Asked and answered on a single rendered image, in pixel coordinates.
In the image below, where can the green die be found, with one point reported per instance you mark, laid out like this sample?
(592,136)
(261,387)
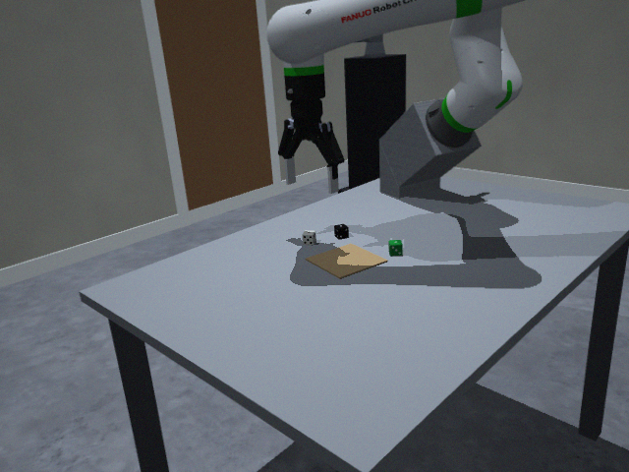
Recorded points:
(395,248)

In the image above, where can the tan flat mat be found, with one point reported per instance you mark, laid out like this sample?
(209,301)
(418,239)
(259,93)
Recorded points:
(346,260)

